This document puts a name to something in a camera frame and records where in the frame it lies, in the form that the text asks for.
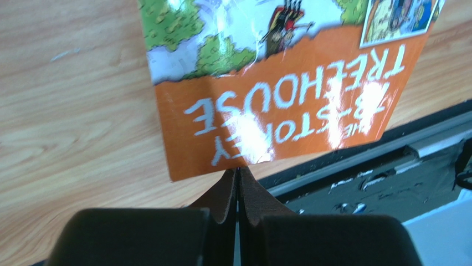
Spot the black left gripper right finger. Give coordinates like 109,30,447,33
237,167,422,265

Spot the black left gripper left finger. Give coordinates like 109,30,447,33
46,169,237,265

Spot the orange 78-Storey Treehouse book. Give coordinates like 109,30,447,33
137,1,444,181

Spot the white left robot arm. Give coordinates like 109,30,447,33
45,167,471,265

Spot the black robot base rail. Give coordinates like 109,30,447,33
260,100,471,222

